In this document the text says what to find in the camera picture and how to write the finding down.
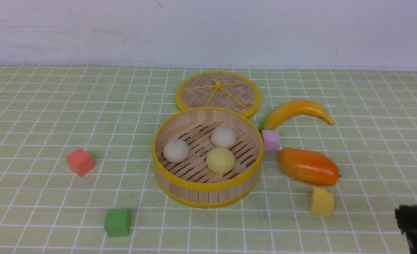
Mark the white bun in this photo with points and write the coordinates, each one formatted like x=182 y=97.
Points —
x=176 y=151
x=223 y=136

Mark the yellow toy banana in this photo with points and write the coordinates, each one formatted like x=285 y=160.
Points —
x=292 y=109

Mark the orange toy mango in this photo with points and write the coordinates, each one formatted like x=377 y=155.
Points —
x=309 y=167

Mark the bamboo steamer tray yellow rim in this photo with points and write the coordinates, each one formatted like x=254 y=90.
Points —
x=191 y=182

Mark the red foam cube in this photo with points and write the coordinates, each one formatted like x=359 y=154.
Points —
x=80 y=162

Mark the woven bamboo steamer lid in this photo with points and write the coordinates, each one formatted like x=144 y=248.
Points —
x=220 y=89

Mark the green foam cube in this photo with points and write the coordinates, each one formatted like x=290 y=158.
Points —
x=117 y=222

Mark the yellow foam block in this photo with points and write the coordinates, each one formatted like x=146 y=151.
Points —
x=321 y=202

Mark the yellow bun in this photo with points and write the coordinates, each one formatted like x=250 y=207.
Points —
x=220 y=160

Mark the pink foam cube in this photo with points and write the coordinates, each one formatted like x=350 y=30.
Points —
x=271 y=140

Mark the green checkered tablecloth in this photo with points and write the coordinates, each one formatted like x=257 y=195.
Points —
x=112 y=112

